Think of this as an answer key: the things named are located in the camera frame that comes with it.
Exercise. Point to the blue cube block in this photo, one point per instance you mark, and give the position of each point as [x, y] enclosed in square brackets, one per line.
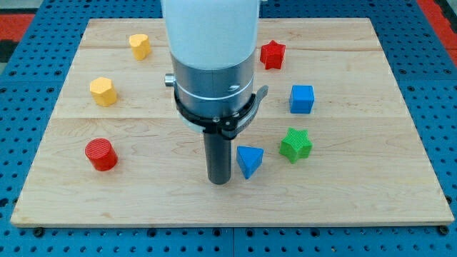
[301, 99]

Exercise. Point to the yellow heart block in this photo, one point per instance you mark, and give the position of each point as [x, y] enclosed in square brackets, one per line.
[140, 46]

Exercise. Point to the wooden board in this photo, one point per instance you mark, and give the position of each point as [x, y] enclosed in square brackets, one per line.
[367, 167]

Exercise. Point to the blue triangle block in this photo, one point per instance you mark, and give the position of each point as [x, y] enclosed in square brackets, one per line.
[249, 159]

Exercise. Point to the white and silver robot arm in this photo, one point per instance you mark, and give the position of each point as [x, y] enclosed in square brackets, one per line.
[212, 44]

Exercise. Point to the yellow hexagon block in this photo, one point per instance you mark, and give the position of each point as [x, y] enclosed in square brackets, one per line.
[103, 91]

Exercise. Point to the red star block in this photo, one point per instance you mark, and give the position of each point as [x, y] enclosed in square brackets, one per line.
[272, 55]

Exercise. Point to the green star block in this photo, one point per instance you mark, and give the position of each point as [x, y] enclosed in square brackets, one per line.
[296, 145]

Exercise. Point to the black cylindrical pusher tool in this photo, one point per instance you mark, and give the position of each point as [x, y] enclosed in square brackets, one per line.
[218, 158]

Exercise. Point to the red cylinder block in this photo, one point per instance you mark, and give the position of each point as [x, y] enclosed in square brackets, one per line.
[101, 154]

